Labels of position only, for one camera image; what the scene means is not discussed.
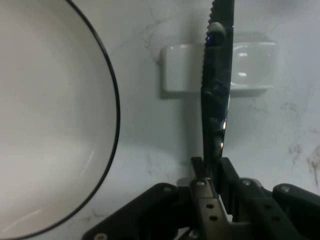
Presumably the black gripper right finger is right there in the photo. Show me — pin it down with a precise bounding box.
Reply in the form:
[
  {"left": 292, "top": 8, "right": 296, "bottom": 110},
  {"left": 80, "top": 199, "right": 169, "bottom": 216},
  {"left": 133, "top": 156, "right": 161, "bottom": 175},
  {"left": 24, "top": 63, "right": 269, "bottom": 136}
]
[{"left": 219, "top": 156, "right": 320, "bottom": 240}]

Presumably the white plate with black rim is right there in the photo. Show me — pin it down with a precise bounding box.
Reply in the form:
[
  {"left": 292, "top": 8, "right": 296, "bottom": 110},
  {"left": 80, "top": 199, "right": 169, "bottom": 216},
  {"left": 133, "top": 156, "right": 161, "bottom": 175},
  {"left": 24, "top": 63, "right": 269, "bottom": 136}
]
[{"left": 0, "top": 0, "right": 121, "bottom": 240}]

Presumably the silver table knife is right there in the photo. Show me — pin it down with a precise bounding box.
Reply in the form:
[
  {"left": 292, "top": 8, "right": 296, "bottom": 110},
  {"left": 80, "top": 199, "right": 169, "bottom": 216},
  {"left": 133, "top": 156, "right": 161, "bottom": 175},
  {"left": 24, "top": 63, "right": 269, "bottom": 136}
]
[{"left": 199, "top": 0, "right": 236, "bottom": 198}]

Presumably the white ceramic cutlery rest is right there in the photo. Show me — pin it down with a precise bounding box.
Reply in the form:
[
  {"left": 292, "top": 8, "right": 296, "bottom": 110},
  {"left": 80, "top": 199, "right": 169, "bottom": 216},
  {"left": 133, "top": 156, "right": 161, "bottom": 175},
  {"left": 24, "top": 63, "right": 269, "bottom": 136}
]
[{"left": 159, "top": 31, "right": 280, "bottom": 100}]

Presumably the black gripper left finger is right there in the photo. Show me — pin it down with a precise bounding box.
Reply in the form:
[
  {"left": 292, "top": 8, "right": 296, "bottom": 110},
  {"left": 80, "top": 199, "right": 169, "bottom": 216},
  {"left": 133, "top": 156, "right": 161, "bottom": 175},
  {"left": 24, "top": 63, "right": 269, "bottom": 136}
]
[{"left": 81, "top": 156, "right": 234, "bottom": 240}]

